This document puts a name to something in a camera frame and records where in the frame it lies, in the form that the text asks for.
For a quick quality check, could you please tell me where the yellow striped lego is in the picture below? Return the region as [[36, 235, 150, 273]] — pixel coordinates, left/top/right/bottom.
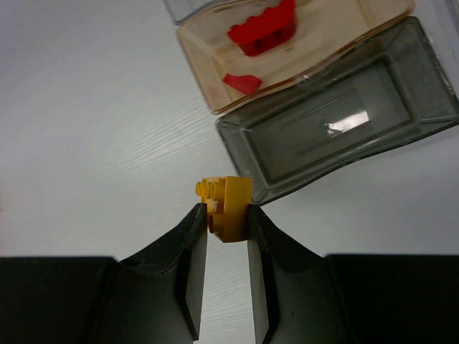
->
[[195, 176, 252, 243]]

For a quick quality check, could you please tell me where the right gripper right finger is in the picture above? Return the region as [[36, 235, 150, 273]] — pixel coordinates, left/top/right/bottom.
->
[[247, 205, 458, 343]]

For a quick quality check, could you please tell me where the small red lego piece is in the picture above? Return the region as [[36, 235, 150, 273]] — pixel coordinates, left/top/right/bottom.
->
[[223, 74, 262, 95]]

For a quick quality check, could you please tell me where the red stepped lego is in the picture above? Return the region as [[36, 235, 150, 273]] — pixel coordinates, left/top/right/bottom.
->
[[227, 0, 298, 57]]

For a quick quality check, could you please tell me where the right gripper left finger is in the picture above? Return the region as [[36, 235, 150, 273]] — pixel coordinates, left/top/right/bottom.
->
[[1, 204, 207, 343]]

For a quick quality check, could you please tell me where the dark grey plastic container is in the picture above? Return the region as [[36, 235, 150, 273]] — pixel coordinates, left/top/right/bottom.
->
[[216, 16, 458, 205]]

